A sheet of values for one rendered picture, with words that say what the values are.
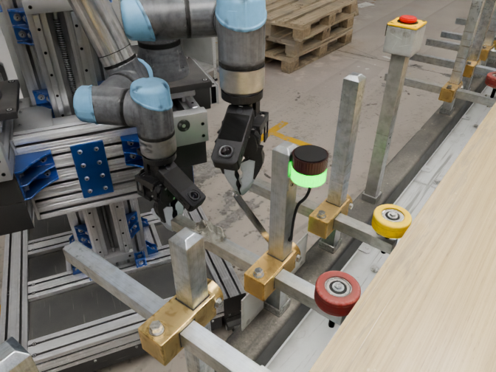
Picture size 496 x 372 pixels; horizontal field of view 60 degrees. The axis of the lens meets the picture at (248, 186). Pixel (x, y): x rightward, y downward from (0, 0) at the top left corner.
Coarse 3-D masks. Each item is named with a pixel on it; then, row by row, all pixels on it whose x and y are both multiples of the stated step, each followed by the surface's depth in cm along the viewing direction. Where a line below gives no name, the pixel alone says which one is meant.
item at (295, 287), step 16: (176, 224) 98; (192, 224) 98; (224, 240) 93; (224, 256) 92; (240, 256) 89; (256, 256) 89; (288, 272) 86; (288, 288) 84; (304, 288) 83; (304, 304) 83; (336, 320) 79
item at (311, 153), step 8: (296, 152) 72; (304, 152) 72; (312, 152) 72; (320, 152) 72; (304, 160) 70; (312, 160) 70; (320, 160) 70; (288, 184) 76; (296, 184) 78; (304, 200) 78; (296, 208) 80; (288, 240) 85
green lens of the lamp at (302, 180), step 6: (294, 174) 72; (300, 174) 71; (324, 174) 72; (294, 180) 73; (300, 180) 72; (306, 180) 71; (312, 180) 71; (318, 180) 72; (324, 180) 73; (306, 186) 72; (312, 186) 72
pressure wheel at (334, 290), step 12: (324, 276) 79; (336, 276) 79; (348, 276) 79; (324, 288) 77; (336, 288) 76; (348, 288) 77; (360, 288) 77; (324, 300) 75; (336, 300) 74; (348, 300) 74; (336, 312) 75; (348, 312) 75
